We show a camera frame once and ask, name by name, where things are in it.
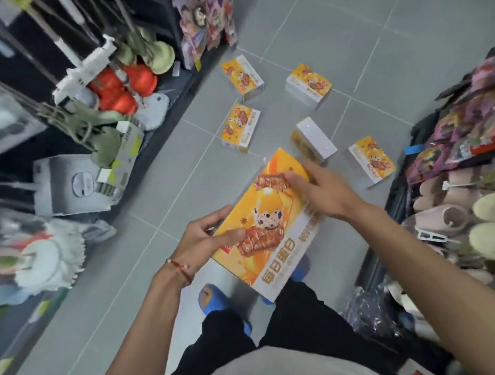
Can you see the person's left hand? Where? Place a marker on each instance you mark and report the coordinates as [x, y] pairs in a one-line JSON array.
[[205, 244]]

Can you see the person's right hand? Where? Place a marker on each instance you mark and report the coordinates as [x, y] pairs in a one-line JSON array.
[[329, 193]]

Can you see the white yellow snack box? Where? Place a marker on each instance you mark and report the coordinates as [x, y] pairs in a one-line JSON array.
[[309, 83], [283, 261], [372, 160], [240, 127], [315, 138], [243, 77]]

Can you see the person's right forearm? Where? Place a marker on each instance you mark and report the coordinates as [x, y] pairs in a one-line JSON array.
[[445, 295]]

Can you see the person's left forearm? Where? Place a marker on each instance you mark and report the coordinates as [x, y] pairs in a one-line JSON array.
[[137, 356]]

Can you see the blue rubber slipper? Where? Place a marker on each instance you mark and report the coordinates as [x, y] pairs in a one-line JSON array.
[[302, 270], [212, 299]]

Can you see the black trousers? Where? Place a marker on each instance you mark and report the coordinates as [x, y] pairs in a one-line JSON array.
[[290, 319]]

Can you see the clear plastic bag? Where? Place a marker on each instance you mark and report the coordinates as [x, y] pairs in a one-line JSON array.
[[368, 309]]

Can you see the green white mop set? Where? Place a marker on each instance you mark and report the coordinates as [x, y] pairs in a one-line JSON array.
[[107, 148]]

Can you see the white round mop pad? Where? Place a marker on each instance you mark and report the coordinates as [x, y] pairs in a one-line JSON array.
[[155, 111]]

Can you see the grey appliance carton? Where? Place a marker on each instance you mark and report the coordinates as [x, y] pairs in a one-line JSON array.
[[58, 186]]

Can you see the white round mop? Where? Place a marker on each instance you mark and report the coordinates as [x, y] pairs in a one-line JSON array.
[[45, 264]]

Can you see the orange mop part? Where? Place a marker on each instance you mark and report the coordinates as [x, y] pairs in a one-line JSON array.
[[142, 79]]

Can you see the green round mop head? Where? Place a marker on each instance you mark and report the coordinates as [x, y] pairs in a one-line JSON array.
[[162, 57]]

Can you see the strip of colourful hanging packets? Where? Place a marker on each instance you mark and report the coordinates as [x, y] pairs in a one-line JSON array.
[[204, 15]]

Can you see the rack of mops and brooms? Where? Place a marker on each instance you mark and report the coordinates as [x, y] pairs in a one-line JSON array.
[[9, 43]]

